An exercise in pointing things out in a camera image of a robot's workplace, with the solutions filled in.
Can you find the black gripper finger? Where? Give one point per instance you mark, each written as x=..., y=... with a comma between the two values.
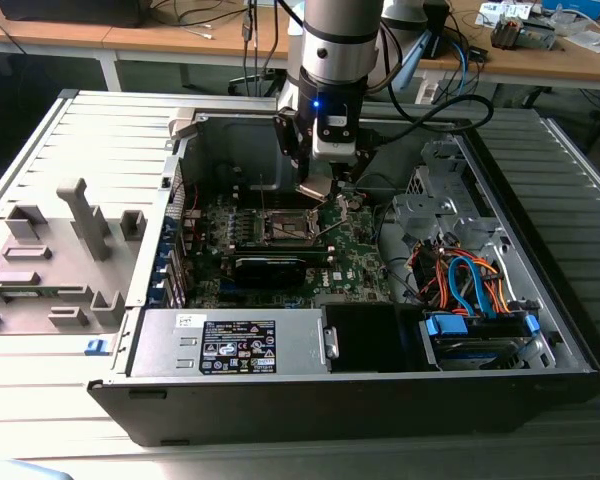
x=365, y=155
x=292, y=137

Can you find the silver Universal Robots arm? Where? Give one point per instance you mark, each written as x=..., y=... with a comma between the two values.
x=340, y=50

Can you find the CPU socket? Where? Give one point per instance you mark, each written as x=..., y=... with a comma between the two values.
x=287, y=227

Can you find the finned CPU cooler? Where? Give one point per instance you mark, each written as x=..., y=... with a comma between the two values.
x=504, y=34

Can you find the round coin battery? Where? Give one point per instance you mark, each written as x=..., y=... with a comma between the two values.
x=354, y=201

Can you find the black chair base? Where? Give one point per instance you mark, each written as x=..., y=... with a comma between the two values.
x=242, y=82

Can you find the metal drive cage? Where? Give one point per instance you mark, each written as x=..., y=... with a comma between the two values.
x=425, y=207

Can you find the green motherboard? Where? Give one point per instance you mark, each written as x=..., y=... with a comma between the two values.
x=352, y=250

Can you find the black monitor stand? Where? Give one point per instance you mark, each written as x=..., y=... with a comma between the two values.
x=436, y=30

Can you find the black graphics card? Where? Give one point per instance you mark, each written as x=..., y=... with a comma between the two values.
x=267, y=272

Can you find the hard disk in blue carrier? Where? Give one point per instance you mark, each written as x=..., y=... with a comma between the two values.
x=447, y=327

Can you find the grey metal drive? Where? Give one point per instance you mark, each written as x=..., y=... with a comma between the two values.
x=537, y=35

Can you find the silver power supply unit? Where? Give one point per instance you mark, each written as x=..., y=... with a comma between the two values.
x=155, y=345

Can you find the clear plastic bag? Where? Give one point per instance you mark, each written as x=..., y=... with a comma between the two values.
x=587, y=41

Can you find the black box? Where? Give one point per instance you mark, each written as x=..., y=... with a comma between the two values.
x=70, y=12

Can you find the black PC case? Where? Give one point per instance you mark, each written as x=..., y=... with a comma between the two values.
x=330, y=410

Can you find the grey parts rack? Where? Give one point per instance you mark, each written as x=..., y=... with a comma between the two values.
x=55, y=240

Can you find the blue plastic latch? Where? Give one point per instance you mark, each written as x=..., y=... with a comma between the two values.
x=95, y=346

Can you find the green RAM stick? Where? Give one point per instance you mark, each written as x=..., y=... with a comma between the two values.
x=25, y=293

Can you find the pale blue object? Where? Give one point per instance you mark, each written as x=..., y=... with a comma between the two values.
x=30, y=472

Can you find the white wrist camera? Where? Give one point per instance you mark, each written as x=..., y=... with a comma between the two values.
x=334, y=149

